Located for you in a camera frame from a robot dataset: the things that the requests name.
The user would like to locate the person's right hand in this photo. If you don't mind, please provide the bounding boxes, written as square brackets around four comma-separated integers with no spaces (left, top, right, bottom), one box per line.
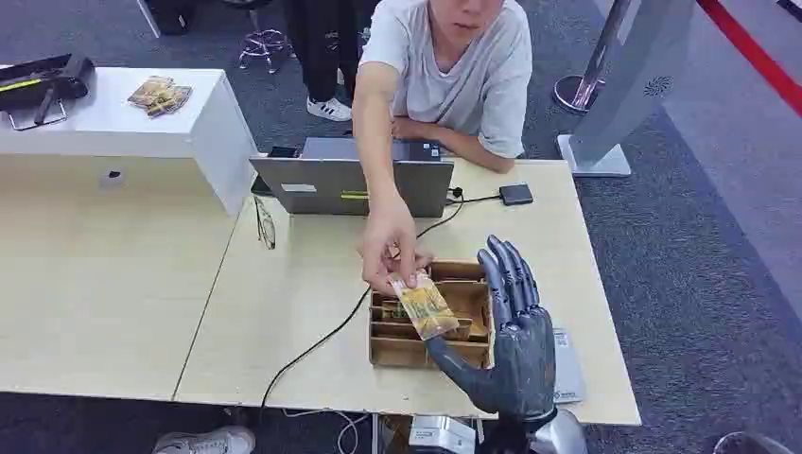
[357,195,433,297]

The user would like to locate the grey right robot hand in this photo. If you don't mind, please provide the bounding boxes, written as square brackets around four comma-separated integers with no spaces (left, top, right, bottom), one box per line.
[425,235,559,422]

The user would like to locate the flat grey device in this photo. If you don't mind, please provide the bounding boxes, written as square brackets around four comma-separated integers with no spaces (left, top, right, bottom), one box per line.
[550,326,587,406]

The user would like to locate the grey laptop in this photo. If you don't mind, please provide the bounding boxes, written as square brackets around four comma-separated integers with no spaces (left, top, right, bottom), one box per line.
[249,137,456,219]

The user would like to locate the wooden card box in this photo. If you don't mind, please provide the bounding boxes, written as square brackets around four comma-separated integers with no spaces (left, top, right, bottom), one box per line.
[368,259,497,370]

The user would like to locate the thin-framed eyeglasses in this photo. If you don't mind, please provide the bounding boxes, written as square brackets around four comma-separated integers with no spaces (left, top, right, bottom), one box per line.
[253,195,277,252]

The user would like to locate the small black drive box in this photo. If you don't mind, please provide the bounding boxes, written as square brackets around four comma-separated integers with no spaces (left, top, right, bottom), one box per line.
[498,183,535,207]

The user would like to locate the brown cardboard box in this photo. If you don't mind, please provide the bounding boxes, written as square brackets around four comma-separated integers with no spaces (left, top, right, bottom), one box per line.
[379,414,411,454]

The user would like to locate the seated person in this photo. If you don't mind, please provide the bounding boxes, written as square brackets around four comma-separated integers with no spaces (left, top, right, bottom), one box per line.
[350,0,533,297]

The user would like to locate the standing person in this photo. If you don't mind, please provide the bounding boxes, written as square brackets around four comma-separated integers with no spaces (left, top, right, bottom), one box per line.
[283,0,377,123]

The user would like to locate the white raised counter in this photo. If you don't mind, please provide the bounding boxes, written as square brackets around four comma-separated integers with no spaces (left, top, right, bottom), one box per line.
[0,66,259,218]

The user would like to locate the chrome stool base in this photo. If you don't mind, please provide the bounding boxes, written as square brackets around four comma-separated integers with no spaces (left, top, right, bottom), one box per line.
[236,9,296,75]

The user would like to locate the translucent round object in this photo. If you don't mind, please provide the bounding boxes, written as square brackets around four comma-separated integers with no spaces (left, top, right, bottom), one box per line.
[712,430,797,454]

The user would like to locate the white shoe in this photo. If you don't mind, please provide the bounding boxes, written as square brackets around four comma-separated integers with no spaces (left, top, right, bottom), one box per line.
[151,426,257,454]

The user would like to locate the grey kiosk stand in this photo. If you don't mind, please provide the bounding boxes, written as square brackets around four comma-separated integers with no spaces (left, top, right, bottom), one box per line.
[556,0,697,179]

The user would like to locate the black case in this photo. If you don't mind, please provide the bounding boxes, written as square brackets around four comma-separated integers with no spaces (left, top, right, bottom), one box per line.
[142,0,196,36]

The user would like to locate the white furniture leg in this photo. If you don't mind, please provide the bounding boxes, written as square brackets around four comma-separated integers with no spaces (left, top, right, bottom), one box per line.
[136,0,163,39]

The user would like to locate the black device with stand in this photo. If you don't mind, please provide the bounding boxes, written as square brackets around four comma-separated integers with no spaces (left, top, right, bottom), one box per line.
[0,54,96,132]

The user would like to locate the black desk cable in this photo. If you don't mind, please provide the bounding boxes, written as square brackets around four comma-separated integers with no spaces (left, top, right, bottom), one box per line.
[258,186,502,411]

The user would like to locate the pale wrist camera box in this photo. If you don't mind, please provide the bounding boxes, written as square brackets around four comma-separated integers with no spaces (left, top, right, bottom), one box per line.
[408,415,476,454]

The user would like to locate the white cable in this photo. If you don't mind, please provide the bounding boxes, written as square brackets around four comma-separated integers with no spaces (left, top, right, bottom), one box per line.
[282,408,371,454]

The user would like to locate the chrome stanchion post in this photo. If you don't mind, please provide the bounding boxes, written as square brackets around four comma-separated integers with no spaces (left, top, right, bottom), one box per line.
[552,0,634,116]

